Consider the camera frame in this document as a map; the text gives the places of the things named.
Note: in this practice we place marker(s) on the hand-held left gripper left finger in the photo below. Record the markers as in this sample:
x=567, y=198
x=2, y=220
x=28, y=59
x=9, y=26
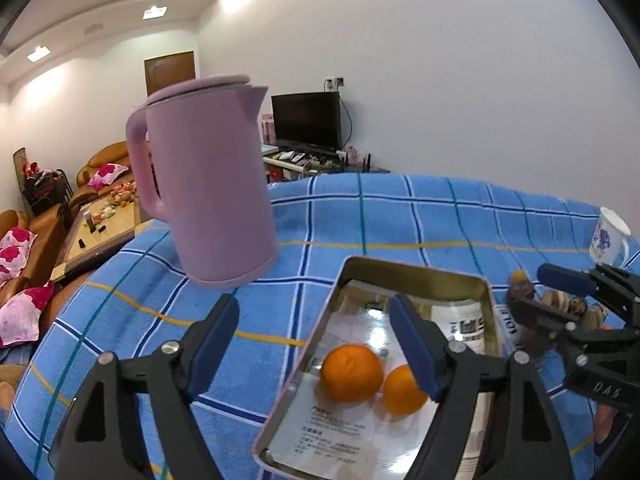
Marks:
x=215, y=345

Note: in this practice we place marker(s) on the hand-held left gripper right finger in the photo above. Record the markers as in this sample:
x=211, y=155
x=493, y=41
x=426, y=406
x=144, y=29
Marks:
x=415, y=345

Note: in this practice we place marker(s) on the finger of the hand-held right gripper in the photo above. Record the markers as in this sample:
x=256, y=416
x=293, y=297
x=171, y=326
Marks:
x=537, y=315
x=565, y=279

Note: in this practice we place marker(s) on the dark water chestnut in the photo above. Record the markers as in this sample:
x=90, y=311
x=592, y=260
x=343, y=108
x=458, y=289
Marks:
x=524, y=291
x=580, y=305

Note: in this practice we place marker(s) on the rectangular metal tin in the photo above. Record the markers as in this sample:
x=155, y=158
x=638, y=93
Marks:
x=360, y=320

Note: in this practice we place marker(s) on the person's right hand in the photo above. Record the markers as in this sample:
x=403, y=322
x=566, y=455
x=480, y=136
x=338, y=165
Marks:
x=606, y=422

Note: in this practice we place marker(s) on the small orange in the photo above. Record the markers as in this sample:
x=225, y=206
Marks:
x=400, y=392

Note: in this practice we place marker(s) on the white mug with blue print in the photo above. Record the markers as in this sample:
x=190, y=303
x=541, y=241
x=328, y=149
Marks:
x=607, y=237

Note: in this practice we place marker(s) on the large orange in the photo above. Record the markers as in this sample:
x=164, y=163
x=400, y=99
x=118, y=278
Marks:
x=350, y=372

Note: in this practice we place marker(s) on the printed paper sheet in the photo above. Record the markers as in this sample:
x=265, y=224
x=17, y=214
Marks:
x=340, y=435

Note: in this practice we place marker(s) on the blue checked blanket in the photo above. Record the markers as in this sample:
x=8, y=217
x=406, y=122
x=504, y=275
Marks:
x=350, y=220

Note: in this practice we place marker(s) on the wooden coffee table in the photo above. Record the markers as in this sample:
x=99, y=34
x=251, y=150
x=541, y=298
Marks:
x=100, y=240

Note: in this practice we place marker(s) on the pink electric kettle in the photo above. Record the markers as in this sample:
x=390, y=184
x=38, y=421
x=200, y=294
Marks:
x=210, y=185

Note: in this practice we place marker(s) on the black router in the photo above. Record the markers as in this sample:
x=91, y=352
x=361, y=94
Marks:
x=366, y=162

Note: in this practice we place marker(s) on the pink floral cushion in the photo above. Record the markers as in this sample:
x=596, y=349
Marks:
x=107, y=175
x=15, y=252
x=22, y=315

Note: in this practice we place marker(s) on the white television stand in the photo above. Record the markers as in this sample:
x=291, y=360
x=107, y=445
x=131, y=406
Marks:
x=300, y=165

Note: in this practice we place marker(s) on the brown leather armchair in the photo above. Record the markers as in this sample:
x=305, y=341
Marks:
x=45, y=240

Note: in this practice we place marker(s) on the brown leather sofa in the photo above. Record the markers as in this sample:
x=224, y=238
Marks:
x=107, y=155

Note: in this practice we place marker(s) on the pink box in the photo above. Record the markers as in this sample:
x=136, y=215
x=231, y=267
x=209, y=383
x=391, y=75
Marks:
x=268, y=129

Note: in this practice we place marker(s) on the dark chair with clothes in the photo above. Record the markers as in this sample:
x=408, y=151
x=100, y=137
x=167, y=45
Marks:
x=42, y=185

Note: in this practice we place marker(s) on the black television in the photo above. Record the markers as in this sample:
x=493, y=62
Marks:
x=306, y=120

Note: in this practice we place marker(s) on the brown wooden door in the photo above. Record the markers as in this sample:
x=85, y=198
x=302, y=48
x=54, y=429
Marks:
x=170, y=72

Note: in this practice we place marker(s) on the rectangular ceiling light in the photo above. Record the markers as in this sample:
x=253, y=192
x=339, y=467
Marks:
x=39, y=53
x=154, y=12

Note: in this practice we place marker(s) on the wall power socket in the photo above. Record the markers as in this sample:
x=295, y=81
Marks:
x=335, y=81

